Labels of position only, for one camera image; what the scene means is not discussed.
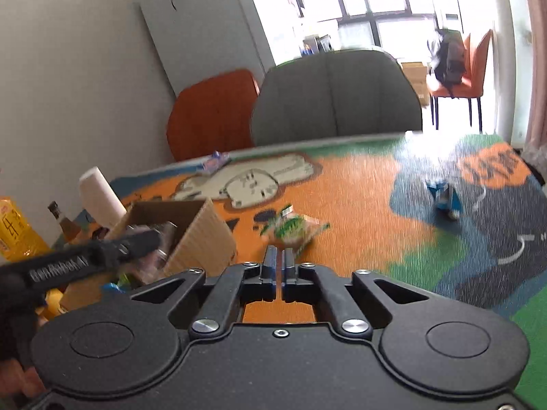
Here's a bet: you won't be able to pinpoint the printed cat table mat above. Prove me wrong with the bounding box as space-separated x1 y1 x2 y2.
107 132 547 398

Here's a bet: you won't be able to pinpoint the blue paper packet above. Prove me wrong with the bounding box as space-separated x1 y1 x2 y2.
426 178 465 219

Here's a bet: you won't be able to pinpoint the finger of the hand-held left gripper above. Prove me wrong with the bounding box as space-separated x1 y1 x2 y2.
116 229 162 264

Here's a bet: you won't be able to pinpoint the black backpack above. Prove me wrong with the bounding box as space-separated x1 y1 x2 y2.
429 28 467 87

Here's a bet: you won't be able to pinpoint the green white snack packet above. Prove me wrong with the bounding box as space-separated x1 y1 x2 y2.
260 204 332 258

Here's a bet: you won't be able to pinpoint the dark glass bottle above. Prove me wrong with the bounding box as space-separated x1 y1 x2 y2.
47 201 87 245

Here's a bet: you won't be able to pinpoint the clear plastic snack packet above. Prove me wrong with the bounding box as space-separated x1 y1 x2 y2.
149 221 181 271

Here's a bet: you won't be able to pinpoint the grey chair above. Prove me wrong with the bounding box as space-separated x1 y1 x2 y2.
250 50 424 148

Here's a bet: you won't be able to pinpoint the pink curtain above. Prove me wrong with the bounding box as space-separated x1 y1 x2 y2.
519 0 547 151

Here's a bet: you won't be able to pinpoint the yellow bottle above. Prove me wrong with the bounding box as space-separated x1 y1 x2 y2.
0 196 53 262

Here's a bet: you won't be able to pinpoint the brown cardboard box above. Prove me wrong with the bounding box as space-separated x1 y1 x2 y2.
59 198 238 313

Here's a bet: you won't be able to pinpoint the white paper roll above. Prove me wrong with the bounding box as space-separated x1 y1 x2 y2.
79 166 127 230

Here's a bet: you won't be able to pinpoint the person's left hand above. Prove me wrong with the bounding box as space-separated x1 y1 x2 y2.
0 358 46 400

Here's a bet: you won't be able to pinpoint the white board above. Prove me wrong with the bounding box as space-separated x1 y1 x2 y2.
138 0 276 96

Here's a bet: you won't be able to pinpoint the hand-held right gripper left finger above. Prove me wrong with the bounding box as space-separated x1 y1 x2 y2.
128 245 282 336

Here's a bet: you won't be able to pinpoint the small purple wrapper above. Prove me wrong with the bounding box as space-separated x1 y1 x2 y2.
200 151 232 174

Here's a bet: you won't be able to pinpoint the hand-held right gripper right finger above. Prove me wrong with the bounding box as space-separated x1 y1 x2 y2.
283 247 430 336

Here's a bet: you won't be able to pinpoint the orange chair with black legs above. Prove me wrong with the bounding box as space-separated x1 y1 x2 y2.
426 29 495 131

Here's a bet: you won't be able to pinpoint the stacked cardboard boxes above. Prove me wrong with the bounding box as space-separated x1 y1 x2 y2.
401 61 433 107

